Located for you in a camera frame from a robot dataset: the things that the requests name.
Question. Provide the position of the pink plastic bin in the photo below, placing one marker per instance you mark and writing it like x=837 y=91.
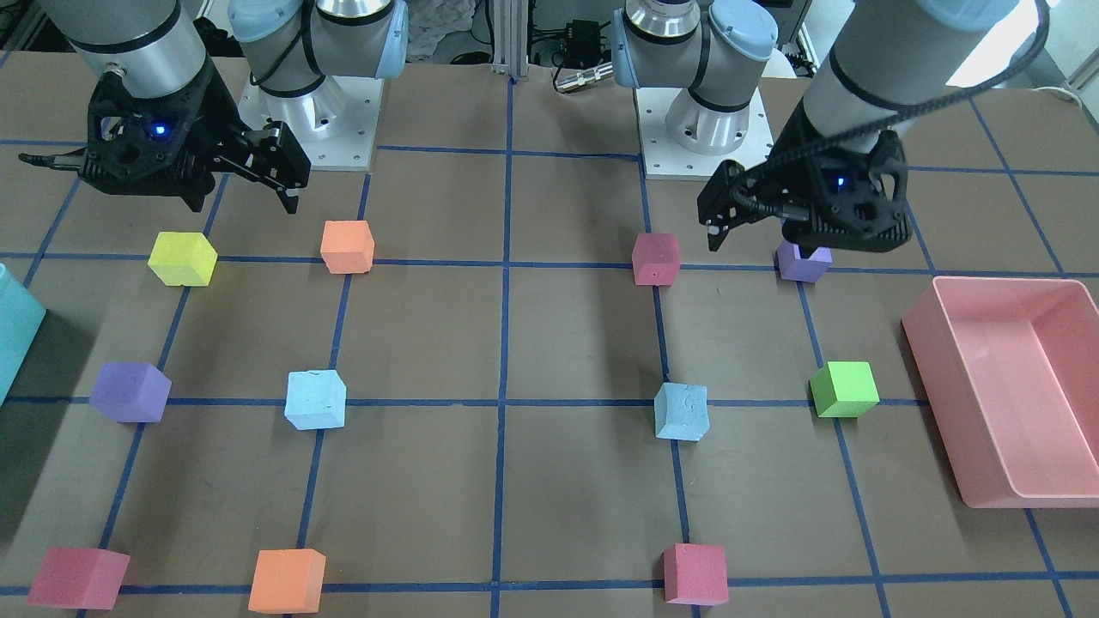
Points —
x=1010 y=368

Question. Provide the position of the teal plastic bin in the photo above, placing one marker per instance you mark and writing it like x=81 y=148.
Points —
x=21 y=317

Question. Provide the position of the light blue foam block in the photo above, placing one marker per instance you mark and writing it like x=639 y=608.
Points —
x=315 y=399
x=681 y=412

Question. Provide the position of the green foam block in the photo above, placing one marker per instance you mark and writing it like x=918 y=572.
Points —
x=844 y=389

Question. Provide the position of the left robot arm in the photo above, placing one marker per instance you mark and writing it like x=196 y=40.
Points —
x=888 y=66

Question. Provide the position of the orange foam block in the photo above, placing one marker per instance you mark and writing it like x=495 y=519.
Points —
x=287 y=582
x=347 y=247

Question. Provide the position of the purple foam block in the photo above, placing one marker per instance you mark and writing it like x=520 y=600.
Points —
x=797 y=264
x=130 y=392

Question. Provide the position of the red foam block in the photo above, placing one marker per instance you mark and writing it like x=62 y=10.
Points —
x=695 y=574
x=78 y=578
x=656 y=259

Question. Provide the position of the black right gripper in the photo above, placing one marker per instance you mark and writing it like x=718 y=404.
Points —
x=221 y=114

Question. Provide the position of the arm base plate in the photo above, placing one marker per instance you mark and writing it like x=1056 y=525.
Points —
x=683 y=140
x=336 y=124

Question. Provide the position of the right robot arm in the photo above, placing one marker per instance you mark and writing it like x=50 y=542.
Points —
x=291 y=46

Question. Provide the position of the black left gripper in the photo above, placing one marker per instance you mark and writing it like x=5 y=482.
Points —
x=788 y=169

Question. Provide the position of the yellow foam block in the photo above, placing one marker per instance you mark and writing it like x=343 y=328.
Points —
x=185 y=259

